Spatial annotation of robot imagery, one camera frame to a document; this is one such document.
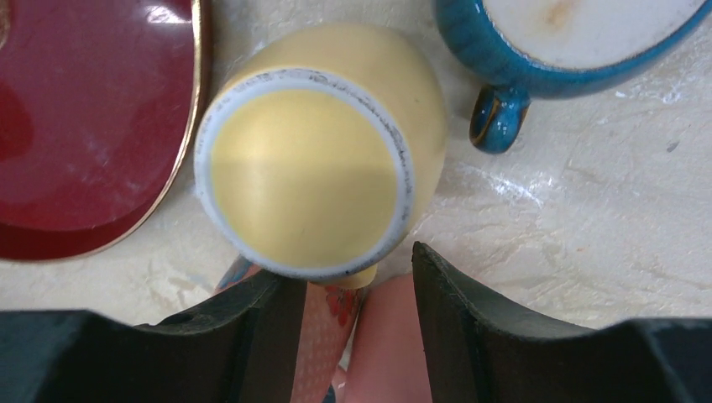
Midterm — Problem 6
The plain pink mug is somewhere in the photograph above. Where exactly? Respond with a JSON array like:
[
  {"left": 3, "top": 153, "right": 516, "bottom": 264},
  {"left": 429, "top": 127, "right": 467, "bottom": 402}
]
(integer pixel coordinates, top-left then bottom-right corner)
[{"left": 332, "top": 274, "right": 432, "bottom": 403}]

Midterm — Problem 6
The red round tray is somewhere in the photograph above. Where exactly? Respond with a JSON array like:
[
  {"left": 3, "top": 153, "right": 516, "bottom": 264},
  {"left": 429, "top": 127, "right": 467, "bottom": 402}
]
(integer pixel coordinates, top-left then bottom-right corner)
[{"left": 1, "top": 1, "right": 212, "bottom": 262}]

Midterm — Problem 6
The yellow mug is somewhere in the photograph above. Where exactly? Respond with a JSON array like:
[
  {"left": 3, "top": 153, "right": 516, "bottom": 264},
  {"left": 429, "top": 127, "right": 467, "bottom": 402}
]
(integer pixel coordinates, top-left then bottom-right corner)
[{"left": 194, "top": 23, "right": 449, "bottom": 289}]

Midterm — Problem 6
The patterned pink mug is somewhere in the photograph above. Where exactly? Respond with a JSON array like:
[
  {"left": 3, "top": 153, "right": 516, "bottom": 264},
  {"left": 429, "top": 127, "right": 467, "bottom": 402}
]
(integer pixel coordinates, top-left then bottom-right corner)
[{"left": 213, "top": 255, "right": 369, "bottom": 403}]

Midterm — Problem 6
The blue mug white inside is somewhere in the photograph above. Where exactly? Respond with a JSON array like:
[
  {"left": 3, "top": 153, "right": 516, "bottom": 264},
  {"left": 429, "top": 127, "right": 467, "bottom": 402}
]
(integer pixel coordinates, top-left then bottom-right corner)
[{"left": 432, "top": 0, "right": 711, "bottom": 154}]

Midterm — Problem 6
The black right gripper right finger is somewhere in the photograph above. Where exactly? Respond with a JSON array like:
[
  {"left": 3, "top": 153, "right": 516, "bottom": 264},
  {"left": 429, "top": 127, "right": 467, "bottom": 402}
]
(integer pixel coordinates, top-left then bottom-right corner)
[{"left": 411, "top": 243, "right": 711, "bottom": 402}]

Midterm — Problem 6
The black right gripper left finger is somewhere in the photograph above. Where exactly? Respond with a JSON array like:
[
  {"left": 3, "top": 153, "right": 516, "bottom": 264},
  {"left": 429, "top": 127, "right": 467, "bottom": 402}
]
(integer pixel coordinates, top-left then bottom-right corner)
[{"left": 1, "top": 271, "right": 306, "bottom": 402}]

